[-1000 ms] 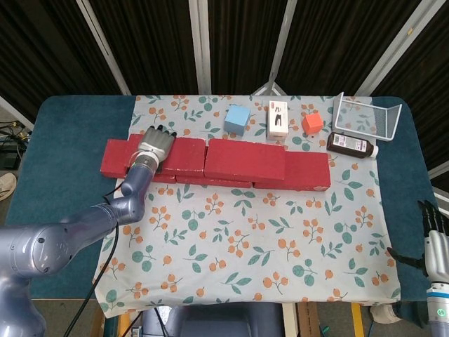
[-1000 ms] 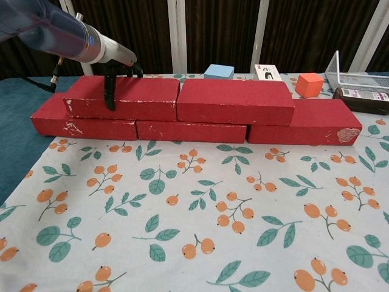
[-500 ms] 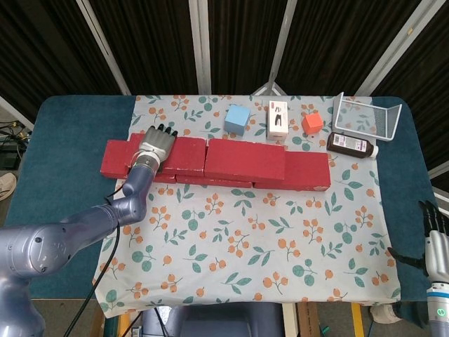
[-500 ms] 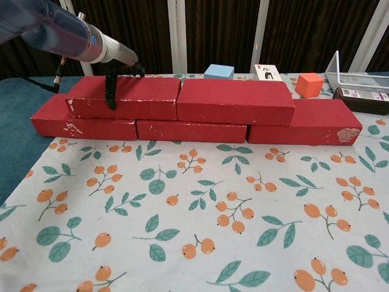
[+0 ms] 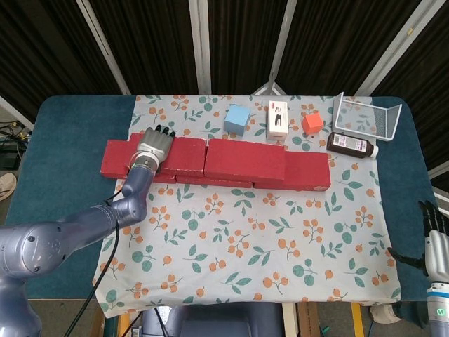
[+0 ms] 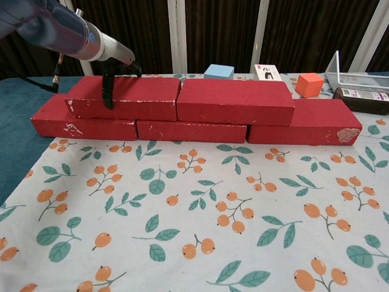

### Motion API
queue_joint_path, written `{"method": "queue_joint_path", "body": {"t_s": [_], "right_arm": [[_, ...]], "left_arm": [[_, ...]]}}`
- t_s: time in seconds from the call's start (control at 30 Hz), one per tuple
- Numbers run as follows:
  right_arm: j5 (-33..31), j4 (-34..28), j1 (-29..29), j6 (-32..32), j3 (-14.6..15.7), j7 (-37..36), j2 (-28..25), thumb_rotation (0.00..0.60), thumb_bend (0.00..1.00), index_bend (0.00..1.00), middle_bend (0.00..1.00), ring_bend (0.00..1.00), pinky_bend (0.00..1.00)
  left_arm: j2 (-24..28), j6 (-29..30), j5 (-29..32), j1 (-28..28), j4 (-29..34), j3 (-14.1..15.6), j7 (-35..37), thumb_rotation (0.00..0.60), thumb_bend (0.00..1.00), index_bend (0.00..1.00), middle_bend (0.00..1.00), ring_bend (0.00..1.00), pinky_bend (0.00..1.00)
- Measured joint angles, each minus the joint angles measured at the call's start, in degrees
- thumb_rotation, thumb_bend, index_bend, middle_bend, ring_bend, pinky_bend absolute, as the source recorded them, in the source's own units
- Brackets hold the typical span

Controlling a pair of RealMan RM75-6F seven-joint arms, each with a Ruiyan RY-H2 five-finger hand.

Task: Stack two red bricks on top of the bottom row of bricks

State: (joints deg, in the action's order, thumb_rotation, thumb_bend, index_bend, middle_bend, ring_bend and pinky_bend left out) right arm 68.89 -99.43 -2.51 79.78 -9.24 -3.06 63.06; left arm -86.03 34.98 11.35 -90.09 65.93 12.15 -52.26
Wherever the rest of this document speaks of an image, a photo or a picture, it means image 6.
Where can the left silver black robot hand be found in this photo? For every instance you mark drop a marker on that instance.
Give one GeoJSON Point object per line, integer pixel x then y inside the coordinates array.
{"type": "Point", "coordinates": [118, 50]}

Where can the red brick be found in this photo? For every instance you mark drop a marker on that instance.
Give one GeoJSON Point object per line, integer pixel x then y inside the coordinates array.
{"type": "Point", "coordinates": [188, 132]}
{"type": "Point", "coordinates": [319, 115]}
{"type": "Point", "coordinates": [91, 130]}
{"type": "Point", "coordinates": [234, 100]}
{"type": "Point", "coordinates": [143, 91]}

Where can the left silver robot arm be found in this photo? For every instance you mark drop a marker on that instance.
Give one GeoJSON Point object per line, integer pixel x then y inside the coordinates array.
{"type": "Point", "coordinates": [51, 27]}

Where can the light blue cube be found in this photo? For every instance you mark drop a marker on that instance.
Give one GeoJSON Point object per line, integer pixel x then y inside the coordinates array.
{"type": "Point", "coordinates": [218, 72]}

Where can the teal table cover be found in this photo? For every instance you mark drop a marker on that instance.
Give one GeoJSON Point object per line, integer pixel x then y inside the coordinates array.
{"type": "Point", "coordinates": [18, 152]}

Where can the white product box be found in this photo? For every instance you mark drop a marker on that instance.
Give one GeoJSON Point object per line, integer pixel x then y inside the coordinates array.
{"type": "Point", "coordinates": [267, 73]}

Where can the floral berry print tablecloth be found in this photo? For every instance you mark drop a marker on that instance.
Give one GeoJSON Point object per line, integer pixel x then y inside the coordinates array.
{"type": "Point", "coordinates": [212, 197]}

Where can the orange cube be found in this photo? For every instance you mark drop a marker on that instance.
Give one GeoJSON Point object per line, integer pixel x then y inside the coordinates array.
{"type": "Point", "coordinates": [310, 86]}

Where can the brown bottle with label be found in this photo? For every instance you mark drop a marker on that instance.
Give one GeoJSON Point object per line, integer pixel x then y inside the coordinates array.
{"type": "Point", "coordinates": [361, 98]}

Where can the white partition frame post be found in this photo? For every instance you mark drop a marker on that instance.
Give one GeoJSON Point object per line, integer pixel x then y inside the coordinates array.
{"type": "Point", "coordinates": [87, 69]}
{"type": "Point", "coordinates": [372, 45]}
{"type": "Point", "coordinates": [177, 36]}
{"type": "Point", "coordinates": [261, 33]}

